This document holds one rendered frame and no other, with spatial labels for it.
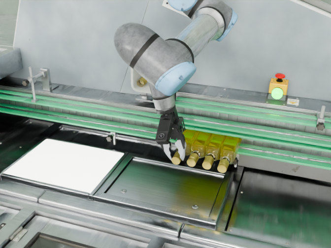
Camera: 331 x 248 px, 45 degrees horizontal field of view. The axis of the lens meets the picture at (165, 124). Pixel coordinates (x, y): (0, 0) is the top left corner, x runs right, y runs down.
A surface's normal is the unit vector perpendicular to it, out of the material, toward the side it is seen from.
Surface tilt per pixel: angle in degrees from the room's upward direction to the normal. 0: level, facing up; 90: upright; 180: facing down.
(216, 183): 90
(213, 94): 90
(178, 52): 80
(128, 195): 90
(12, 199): 90
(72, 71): 0
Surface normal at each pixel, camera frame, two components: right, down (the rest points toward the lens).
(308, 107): 0.01, -0.90
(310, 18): -0.32, 0.42
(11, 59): 0.95, 0.15
